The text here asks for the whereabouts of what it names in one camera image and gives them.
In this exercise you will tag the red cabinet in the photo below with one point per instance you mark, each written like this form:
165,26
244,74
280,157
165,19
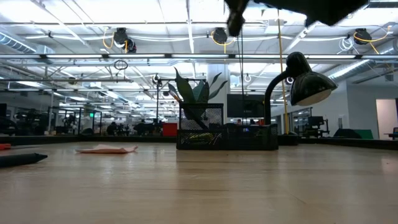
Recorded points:
169,129

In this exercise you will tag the black monitor screen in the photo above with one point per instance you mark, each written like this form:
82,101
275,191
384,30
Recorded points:
245,105

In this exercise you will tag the black pen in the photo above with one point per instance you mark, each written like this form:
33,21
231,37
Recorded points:
21,159

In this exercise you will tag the black gooseneck desk lamp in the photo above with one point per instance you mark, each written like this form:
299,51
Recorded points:
311,84

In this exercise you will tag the green panel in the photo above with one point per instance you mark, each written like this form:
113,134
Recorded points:
365,134

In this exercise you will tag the long ceiling light bar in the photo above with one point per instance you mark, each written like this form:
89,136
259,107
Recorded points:
136,56

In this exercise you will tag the orange pencil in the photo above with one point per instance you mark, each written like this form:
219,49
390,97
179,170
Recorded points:
176,97

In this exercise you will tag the black dome cover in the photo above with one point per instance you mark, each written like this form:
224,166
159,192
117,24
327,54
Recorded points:
345,134

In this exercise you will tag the pink sticky note pad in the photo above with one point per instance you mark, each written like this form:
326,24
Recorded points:
105,150

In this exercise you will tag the silver ventilation duct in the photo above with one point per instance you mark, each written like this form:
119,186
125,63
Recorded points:
348,70

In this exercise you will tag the yellow-green eraser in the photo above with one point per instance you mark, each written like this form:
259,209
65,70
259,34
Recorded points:
199,138

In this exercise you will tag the black equipment cart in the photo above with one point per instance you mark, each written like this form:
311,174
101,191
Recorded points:
315,123

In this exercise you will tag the black mesh desk organizer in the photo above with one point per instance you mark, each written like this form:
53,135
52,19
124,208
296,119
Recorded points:
227,140

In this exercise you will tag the person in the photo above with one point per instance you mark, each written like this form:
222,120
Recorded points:
112,129

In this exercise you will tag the green leafy plant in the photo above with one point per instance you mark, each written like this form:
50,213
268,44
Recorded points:
186,90

